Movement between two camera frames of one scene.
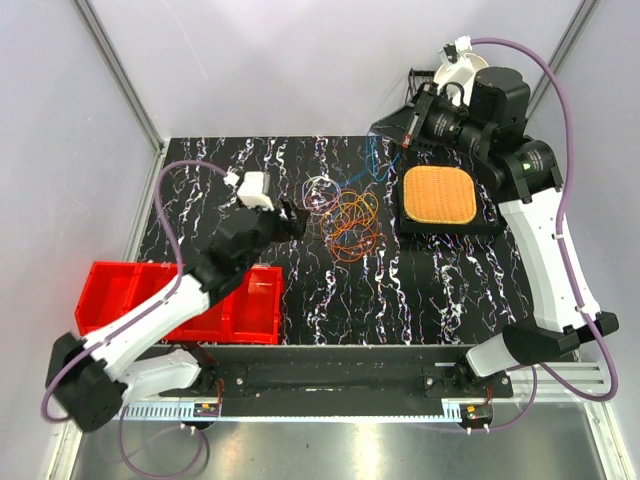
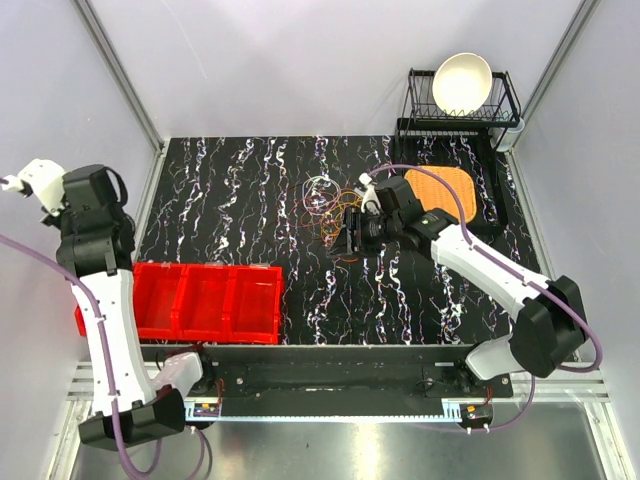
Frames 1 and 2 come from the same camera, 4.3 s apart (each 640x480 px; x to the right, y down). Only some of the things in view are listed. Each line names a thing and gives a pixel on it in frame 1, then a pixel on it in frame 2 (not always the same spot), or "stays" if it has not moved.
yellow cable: [351, 211] stays
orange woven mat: [439, 195] stays
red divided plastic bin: [252, 314] stays
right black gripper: [426, 100] to [353, 244]
